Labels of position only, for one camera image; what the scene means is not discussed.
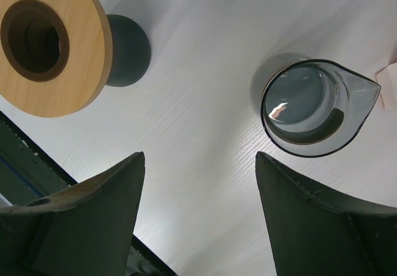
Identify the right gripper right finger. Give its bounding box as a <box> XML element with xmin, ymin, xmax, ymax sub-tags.
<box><xmin>256</xmin><ymin>152</ymin><xmax>396</xmax><ymax>275</ymax></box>

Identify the grey glass carafe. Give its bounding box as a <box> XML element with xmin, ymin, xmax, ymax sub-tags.
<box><xmin>250</xmin><ymin>53</ymin><xmax>381</xmax><ymax>158</ymax></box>

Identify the wooden dripper ring holder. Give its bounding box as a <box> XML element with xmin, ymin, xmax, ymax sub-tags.
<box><xmin>1</xmin><ymin>0</ymin><xmax>113</xmax><ymax>118</ymax></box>

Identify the coffee filter box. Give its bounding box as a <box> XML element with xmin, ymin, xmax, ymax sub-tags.
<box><xmin>376</xmin><ymin>62</ymin><xmax>397</xmax><ymax>110</ymax></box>

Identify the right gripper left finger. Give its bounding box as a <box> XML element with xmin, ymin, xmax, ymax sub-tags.
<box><xmin>1</xmin><ymin>152</ymin><xmax>145</xmax><ymax>275</ymax></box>

